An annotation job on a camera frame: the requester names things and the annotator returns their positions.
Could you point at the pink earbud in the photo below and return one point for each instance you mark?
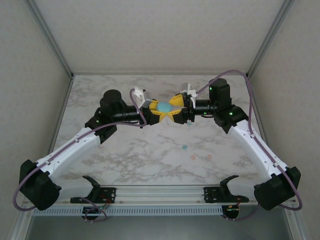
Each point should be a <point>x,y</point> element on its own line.
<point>193,157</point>
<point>209,157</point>

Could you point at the teal earbud charging case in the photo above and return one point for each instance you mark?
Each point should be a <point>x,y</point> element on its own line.
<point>163,107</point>

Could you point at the aluminium frame leg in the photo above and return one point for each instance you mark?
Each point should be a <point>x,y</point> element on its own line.
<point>295,225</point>
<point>17,228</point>

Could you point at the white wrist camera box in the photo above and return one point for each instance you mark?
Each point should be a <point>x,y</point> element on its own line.
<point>188,90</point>
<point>141,96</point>

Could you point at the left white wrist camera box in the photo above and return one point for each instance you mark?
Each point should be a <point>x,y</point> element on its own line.
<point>141,96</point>

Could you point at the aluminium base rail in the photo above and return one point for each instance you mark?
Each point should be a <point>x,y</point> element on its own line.
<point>160,195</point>

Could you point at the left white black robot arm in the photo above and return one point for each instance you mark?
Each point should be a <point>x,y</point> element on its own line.
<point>75,145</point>

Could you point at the aluminium frame post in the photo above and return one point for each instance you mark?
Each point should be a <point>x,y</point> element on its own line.
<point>50,37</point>
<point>270,37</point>

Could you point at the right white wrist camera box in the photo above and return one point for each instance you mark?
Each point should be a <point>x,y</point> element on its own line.
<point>188,90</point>

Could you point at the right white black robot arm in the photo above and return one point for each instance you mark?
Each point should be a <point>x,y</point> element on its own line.
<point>252,145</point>

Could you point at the teal earbud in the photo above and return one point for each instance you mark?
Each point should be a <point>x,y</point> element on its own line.
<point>189,123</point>
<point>184,147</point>

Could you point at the aluminium table edge rail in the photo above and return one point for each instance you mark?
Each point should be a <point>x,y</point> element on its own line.
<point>255,105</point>
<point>160,73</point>
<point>65,110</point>

